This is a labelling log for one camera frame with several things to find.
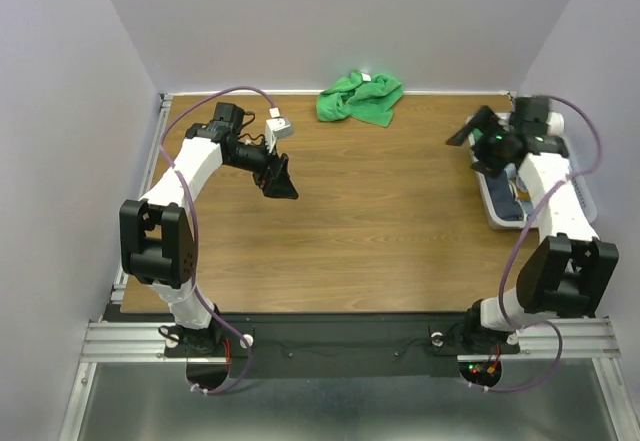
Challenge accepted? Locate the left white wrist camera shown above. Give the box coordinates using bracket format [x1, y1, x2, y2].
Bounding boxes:
[264, 117, 294, 153]

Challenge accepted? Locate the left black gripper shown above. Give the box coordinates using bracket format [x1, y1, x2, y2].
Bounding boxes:
[225, 131, 299, 199]

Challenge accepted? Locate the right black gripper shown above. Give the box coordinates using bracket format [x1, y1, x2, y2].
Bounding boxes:
[444, 104, 518, 178]

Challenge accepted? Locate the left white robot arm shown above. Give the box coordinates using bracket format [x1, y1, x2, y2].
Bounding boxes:
[119, 102, 299, 356]

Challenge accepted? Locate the light blue towel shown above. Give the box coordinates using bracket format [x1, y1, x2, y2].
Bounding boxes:
[504, 163, 528, 195]

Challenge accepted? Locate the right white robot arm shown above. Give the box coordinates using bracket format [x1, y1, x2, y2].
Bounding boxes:
[447, 96, 619, 351]

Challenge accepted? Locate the rolled white towel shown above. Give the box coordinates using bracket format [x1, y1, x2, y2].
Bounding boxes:
[494, 111, 566, 138]

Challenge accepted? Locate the green towel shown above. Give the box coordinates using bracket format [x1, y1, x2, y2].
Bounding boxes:
[316, 71, 404, 128]

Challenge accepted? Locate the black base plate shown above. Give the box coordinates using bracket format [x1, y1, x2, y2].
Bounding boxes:
[158, 312, 519, 385]

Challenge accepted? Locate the rolled dark blue towel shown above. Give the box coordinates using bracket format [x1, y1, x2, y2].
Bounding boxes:
[485, 172, 524, 221]

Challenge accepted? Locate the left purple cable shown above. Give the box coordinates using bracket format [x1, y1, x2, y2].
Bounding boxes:
[158, 85, 281, 396]

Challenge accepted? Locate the white plastic basket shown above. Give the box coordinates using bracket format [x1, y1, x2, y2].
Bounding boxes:
[468, 112, 597, 230]

